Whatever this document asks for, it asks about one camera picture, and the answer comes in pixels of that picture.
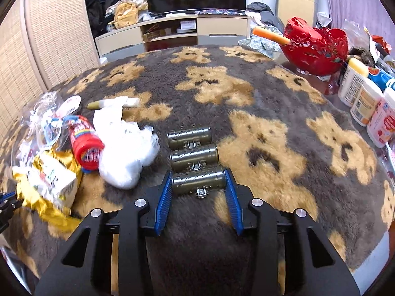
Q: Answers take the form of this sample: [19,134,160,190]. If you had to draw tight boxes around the orange stick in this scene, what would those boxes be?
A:
[252,26,291,45]

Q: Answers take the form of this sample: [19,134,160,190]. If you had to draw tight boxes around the brown flat box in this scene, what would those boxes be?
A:
[143,28,172,41]

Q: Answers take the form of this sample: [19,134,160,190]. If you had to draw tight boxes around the dark clothes pile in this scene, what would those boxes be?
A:
[246,2,285,34]

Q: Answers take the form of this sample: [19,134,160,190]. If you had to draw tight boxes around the wicker panel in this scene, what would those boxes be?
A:
[0,0,102,148]

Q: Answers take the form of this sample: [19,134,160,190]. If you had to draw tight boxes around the camouflage cloth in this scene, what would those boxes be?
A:
[237,35,284,60]

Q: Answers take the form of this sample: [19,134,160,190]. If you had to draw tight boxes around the red cylindrical can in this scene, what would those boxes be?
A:
[63,115,105,171]

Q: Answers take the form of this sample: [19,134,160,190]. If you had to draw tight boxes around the white jar with red label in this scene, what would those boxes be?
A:
[366,88,395,148]

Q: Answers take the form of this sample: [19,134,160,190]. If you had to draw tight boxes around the clear plastic bag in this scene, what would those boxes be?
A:
[17,91,82,156]

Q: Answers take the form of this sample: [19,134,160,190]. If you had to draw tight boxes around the blue packet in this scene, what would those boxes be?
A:
[367,66,395,92]

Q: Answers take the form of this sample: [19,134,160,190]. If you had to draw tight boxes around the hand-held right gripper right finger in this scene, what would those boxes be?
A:
[223,169,361,296]

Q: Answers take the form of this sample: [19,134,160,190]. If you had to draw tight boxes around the brown fuzzy ball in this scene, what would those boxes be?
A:
[348,47,376,67]

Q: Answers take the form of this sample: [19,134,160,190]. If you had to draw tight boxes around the yellow backpack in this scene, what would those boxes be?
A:
[112,1,140,30]

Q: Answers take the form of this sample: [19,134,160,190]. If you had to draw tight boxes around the dark hanging jacket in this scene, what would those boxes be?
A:
[82,0,117,39]

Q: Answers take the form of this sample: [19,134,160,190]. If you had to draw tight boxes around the crinkled clear plastic wrapper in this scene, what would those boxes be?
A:
[342,18,371,56]

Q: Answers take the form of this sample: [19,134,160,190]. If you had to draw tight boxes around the bear-printed fleece blanket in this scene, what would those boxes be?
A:
[0,45,395,296]

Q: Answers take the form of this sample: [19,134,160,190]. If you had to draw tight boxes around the white tube with gold cap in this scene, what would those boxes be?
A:
[87,96,141,110]

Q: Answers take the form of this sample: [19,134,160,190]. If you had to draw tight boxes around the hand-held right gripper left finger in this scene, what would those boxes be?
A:
[34,170,173,296]

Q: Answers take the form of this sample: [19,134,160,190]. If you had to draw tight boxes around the purple curtain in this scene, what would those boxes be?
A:
[322,0,395,48]

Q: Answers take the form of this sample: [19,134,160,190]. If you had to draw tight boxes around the floral cloth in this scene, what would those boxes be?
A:
[194,8,247,16]

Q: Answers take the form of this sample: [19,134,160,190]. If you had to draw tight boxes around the yellow snack packet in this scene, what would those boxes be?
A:
[12,149,84,232]

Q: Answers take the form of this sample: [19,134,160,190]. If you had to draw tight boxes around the olive green cylinder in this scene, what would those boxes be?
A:
[171,166,228,198]
[167,125,213,150]
[170,143,219,172]

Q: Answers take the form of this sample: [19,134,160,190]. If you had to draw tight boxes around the red openwork basket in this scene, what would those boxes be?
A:
[282,17,349,77]

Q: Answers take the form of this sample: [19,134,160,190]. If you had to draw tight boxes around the white crumpled plastic bag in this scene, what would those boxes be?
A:
[92,105,161,190]

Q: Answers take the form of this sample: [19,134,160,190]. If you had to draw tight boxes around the wooden cabinet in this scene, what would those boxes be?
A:
[276,0,325,29]

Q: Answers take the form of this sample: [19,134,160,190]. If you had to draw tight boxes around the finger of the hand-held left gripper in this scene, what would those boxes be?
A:
[0,191,24,235]

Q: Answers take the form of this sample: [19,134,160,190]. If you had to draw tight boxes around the beige and grey television stand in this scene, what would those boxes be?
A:
[95,13,252,61]

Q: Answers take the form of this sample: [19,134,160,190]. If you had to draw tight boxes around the white jar with orange label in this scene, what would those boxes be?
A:
[350,80,385,127]

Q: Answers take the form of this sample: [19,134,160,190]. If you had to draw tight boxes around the white bottle with yellow cap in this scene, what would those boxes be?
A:
[337,57,370,107]

